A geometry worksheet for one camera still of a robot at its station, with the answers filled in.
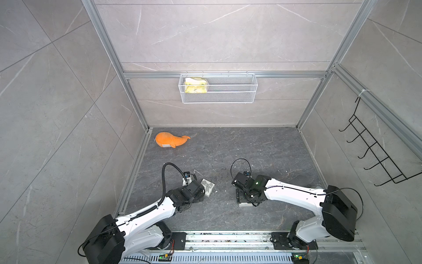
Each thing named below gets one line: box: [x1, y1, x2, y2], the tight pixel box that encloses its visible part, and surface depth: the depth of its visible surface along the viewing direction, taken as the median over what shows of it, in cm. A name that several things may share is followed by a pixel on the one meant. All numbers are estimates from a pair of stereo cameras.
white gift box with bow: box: [200, 178, 215, 198], surface depth 90 cm
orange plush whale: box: [154, 132, 191, 149], surface depth 106 cm
